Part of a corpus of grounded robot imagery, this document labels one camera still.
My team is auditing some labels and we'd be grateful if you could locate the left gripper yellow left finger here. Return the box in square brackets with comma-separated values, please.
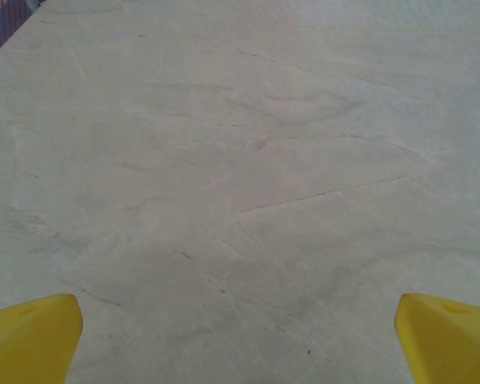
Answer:
[0, 293, 84, 384]

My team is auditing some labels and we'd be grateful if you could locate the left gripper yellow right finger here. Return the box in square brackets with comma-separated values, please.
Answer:
[395, 292, 480, 384]

